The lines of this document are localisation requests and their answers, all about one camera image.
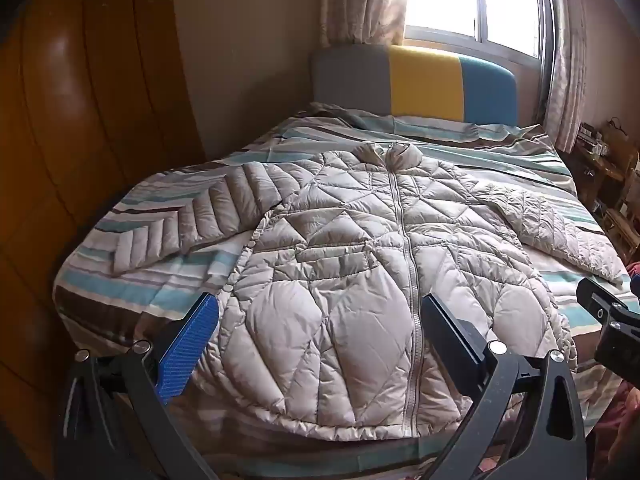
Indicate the beige quilted down jacket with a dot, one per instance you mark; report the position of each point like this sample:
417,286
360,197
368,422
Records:
325,260

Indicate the cluttered wooden side table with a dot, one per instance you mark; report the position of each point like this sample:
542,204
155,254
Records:
610,175

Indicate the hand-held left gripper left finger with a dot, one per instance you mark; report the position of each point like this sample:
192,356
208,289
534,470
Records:
190,345

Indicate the long patterned beige curtain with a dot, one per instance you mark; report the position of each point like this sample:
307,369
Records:
565,85

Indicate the short patterned beige curtain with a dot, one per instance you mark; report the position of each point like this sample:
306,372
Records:
360,0

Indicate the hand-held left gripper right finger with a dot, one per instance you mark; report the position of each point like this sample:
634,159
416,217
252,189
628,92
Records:
450,340

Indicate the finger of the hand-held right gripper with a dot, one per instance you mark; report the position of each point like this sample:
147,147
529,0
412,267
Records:
597,305

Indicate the striped bed cover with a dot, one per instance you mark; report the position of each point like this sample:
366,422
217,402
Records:
165,280

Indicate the brown wooden wardrobe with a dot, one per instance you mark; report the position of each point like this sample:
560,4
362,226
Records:
75,110

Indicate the grey yellow blue headboard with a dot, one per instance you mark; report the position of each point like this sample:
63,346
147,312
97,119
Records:
425,80

